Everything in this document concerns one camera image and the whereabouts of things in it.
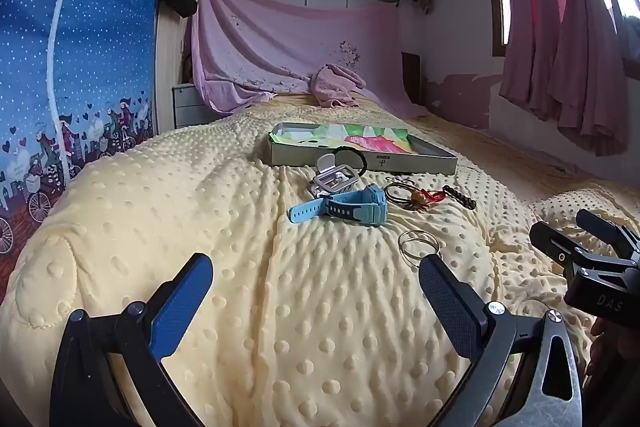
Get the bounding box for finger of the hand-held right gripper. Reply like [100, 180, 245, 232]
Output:
[529, 221, 640, 281]
[575, 208, 640, 264]

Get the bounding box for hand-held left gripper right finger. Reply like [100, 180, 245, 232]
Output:
[419, 254, 583, 427]

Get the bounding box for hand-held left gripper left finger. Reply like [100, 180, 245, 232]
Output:
[50, 252, 215, 427]

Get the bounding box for black beaded stick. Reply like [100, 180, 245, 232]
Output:
[442, 188, 476, 210]

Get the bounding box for red and yellow keychain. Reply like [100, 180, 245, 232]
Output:
[402, 188, 446, 210]

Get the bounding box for brown hair ties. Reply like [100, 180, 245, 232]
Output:
[384, 179, 416, 206]

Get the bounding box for blue wrist watch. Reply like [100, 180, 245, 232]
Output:
[290, 184, 388, 228]

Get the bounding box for grey shallow box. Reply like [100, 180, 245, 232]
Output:
[268, 122, 458, 176]

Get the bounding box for black braided hair tie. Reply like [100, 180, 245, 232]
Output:
[332, 146, 369, 172]

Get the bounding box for person's right hand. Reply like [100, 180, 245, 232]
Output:
[587, 319, 616, 378]

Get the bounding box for yellow dotted blanket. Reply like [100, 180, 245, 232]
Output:
[0, 94, 640, 427]

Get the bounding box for pink window curtain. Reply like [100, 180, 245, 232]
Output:
[547, 0, 632, 156]
[485, 0, 571, 122]

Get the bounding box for colourful paper liner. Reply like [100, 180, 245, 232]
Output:
[272, 123, 416, 155]

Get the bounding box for grey drawer cabinet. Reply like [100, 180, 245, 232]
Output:
[172, 83, 216, 129]

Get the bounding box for brown board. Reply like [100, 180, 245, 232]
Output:
[401, 52, 424, 105]

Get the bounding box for light wooden wardrobe panel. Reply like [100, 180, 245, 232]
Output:
[152, 0, 201, 138]

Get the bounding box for pink crumpled towel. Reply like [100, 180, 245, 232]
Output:
[310, 63, 368, 108]

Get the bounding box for blue printed wardrobe cover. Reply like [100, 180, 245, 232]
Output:
[0, 0, 173, 258]

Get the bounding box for pink hanging sheet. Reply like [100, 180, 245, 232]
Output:
[191, 0, 428, 118]

